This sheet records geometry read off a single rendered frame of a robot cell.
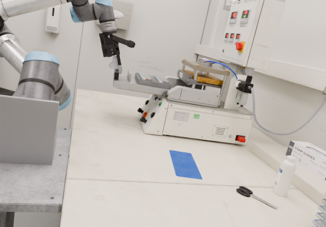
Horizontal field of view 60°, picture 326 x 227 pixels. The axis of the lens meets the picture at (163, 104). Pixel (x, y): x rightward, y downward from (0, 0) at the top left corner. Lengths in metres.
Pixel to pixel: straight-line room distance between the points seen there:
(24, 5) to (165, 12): 1.84
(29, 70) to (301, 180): 1.06
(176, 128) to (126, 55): 1.64
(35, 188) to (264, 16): 1.16
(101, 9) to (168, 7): 1.63
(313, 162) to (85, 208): 0.94
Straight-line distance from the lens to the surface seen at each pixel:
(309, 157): 1.37
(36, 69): 1.02
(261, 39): 1.44
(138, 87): 1.35
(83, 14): 1.39
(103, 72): 2.89
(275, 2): 1.47
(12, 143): 0.97
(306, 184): 1.23
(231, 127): 1.46
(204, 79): 1.42
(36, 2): 1.33
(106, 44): 1.41
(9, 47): 1.36
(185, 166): 1.12
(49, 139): 0.95
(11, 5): 1.34
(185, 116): 1.36
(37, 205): 0.81
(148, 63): 2.94
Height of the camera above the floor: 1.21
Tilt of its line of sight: 13 degrees down
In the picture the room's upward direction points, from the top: 12 degrees clockwise
